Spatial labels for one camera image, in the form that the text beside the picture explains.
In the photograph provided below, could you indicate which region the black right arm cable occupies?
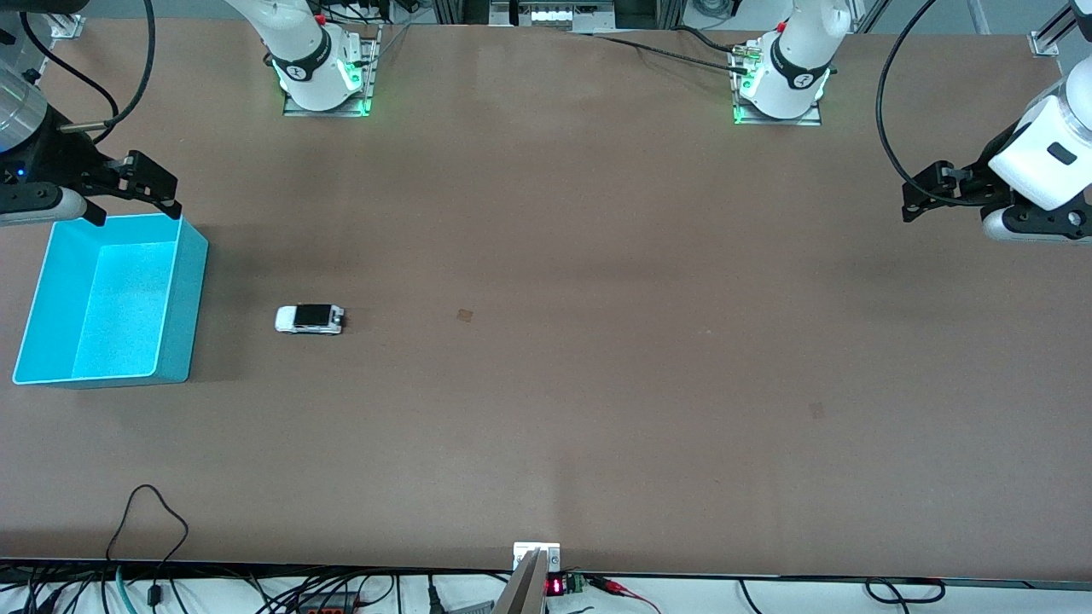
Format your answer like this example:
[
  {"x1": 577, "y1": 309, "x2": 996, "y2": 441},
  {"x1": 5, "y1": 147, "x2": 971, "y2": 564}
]
[
  {"x1": 101, "y1": 0, "x2": 158, "y2": 137},
  {"x1": 19, "y1": 13, "x2": 119, "y2": 139}
]

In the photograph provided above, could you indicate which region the lit silver control box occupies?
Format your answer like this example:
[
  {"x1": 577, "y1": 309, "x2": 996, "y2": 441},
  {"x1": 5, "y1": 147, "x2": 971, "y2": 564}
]
[{"x1": 489, "y1": 0, "x2": 617, "y2": 33}]

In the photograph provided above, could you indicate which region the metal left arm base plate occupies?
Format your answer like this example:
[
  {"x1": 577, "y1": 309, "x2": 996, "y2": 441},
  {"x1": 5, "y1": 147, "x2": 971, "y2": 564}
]
[{"x1": 732, "y1": 43, "x2": 824, "y2": 127}]

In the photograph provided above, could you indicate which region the grey aluminium bar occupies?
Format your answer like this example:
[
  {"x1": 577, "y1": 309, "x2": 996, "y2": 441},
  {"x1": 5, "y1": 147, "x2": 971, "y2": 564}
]
[{"x1": 493, "y1": 550, "x2": 549, "y2": 614}]

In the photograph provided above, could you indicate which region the red clip lead wire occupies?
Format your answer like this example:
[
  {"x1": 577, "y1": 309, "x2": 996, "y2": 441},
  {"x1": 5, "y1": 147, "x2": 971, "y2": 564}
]
[{"x1": 587, "y1": 576, "x2": 662, "y2": 614}]

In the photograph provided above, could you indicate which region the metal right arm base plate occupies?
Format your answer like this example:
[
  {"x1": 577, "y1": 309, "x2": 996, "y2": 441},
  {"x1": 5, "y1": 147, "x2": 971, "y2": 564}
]
[{"x1": 283, "y1": 24, "x2": 380, "y2": 118}]

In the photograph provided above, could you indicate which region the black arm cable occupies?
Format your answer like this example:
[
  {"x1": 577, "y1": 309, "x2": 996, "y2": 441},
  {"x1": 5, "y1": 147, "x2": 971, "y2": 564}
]
[
  {"x1": 19, "y1": 13, "x2": 119, "y2": 139},
  {"x1": 101, "y1": 0, "x2": 158, "y2": 137},
  {"x1": 875, "y1": 0, "x2": 990, "y2": 206}
]

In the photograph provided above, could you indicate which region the white jeep toy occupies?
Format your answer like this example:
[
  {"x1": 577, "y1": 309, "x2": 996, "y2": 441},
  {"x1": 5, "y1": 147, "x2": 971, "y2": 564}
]
[{"x1": 274, "y1": 304, "x2": 346, "y2": 336}]

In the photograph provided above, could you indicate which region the turquoise plastic bin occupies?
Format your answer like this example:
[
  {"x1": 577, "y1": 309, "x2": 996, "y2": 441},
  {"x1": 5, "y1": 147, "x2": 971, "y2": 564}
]
[{"x1": 12, "y1": 211, "x2": 210, "y2": 391}]

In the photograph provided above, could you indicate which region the thin black looped cable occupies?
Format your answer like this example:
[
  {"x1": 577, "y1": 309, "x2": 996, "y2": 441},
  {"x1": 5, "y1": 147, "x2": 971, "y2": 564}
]
[{"x1": 106, "y1": 484, "x2": 189, "y2": 608}]

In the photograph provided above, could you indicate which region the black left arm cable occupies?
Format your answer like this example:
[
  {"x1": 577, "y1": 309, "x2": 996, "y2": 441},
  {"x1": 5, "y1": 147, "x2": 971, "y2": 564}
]
[{"x1": 875, "y1": 0, "x2": 990, "y2": 206}]

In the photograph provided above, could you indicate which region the white mounting plate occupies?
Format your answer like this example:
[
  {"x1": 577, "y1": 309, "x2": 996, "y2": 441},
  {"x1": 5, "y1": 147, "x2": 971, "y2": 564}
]
[{"x1": 513, "y1": 542, "x2": 561, "y2": 572}]

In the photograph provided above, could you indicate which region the black coiled cable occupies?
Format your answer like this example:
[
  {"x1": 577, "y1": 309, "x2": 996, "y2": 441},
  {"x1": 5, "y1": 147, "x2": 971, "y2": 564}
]
[{"x1": 863, "y1": 577, "x2": 946, "y2": 606}]

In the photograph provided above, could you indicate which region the long black base cable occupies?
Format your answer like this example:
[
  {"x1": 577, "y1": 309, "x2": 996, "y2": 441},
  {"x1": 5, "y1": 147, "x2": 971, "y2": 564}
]
[{"x1": 589, "y1": 26, "x2": 756, "y2": 78}]

